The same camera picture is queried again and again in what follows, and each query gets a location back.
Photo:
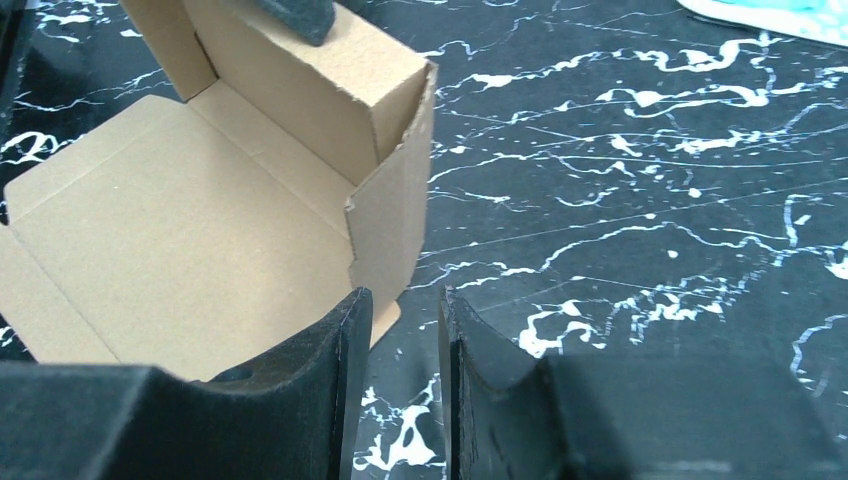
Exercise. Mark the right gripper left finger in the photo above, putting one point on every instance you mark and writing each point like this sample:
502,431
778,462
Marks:
291,412

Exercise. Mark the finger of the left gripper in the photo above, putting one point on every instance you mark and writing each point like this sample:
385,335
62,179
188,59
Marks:
311,20

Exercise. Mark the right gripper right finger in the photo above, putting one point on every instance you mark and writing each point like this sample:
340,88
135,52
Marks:
509,415

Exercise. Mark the brown cardboard box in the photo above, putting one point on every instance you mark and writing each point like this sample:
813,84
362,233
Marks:
197,233

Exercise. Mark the blue white blister package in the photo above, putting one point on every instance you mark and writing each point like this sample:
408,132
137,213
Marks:
816,20

